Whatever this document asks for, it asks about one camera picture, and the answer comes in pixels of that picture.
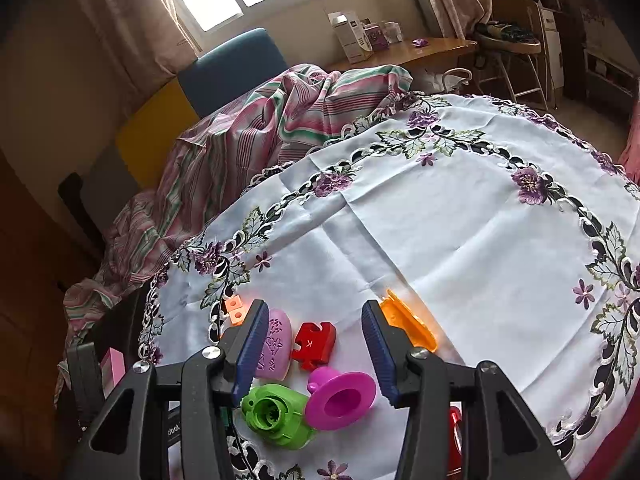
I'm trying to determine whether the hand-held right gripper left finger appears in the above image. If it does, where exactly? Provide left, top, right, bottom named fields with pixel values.
left=60, top=299, right=271, bottom=480

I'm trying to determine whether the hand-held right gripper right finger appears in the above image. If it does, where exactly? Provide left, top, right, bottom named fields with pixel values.
left=361, top=300, right=571, bottom=480

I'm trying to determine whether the pink embossed oval toy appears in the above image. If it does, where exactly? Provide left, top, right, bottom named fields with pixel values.
left=255, top=308, right=293, bottom=380

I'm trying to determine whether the magenta plastic funnel toy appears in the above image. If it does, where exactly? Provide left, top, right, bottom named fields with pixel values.
left=304, top=366, right=377, bottom=431

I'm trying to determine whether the green plastic round toy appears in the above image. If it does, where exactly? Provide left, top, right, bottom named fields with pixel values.
left=241, top=383, right=318, bottom=451

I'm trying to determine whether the pink storage box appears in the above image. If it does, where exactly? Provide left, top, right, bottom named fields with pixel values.
left=101, top=349, right=124, bottom=386

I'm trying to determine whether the orange plastic scoop toy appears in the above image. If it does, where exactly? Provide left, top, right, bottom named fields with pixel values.
left=379, top=288, right=440, bottom=353

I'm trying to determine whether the small orange building block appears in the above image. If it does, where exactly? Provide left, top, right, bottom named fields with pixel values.
left=225, top=296, right=249, bottom=323

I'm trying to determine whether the red wooden puzzle piece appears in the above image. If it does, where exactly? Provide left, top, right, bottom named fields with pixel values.
left=291, top=321, right=337, bottom=372

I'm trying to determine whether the red plastic toy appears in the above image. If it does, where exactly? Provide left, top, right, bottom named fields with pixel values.
left=448, top=405, right=463, bottom=476

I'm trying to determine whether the white embroidered floral tablecloth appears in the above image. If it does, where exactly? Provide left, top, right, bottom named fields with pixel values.
left=135, top=92, right=640, bottom=480

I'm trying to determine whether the pink green striped blanket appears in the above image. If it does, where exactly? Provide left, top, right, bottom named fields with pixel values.
left=55, top=62, right=416, bottom=406

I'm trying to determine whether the black padded panel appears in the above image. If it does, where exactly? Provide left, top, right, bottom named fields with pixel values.
left=57, top=172, right=103, bottom=258

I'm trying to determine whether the yellow padded panel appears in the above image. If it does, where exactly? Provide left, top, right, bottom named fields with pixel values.
left=115, top=80, right=201, bottom=191

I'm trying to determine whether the blue padded panel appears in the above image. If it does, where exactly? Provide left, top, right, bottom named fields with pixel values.
left=177, top=27, right=291, bottom=118

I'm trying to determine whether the wooden desk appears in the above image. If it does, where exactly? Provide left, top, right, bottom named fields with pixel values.
left=325, top=36, right=481, bottom=68

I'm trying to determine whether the purple carton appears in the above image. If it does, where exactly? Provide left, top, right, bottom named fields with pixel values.
left=364, top=24, right=391, bottom=52

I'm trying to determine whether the tall white carton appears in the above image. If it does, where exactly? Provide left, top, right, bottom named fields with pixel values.
left=327, top=10, right=373, bottom=63

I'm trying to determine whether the wooden folding chair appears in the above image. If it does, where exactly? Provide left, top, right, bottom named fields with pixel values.
left=470, top=0, right=551, bottom=106

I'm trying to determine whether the dark storage shelf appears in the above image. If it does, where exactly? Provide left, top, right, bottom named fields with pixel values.
left=582, top=5, right=637, bottom=121

